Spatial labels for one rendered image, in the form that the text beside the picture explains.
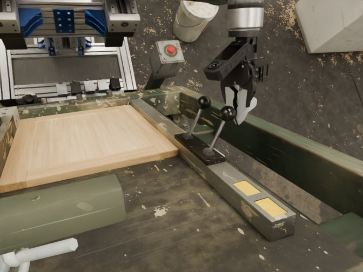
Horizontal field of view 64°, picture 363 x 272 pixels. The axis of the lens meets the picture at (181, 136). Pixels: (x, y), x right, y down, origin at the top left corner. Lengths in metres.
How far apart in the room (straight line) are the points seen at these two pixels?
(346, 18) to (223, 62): 2.47
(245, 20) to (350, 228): 0.45
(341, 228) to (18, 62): 1.99
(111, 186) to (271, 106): 2.66
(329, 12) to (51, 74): 2.42
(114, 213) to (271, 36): 3.06
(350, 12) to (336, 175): 2.41
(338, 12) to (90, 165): 2.70
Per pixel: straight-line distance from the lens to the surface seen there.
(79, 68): 2.14
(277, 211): 0.53
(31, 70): 2.15
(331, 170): 0.72
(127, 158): 0.77
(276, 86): 2.91
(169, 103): 1.37
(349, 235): 0.64
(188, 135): 0.78
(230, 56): 0.63
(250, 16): 0.66
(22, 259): 0.24
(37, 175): 0.77
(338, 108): 3.29
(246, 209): 0.56
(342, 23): 3.06
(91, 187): 0.16
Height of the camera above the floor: 2.10
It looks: 66 degrees down
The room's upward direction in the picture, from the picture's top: 48 degrees clockwise
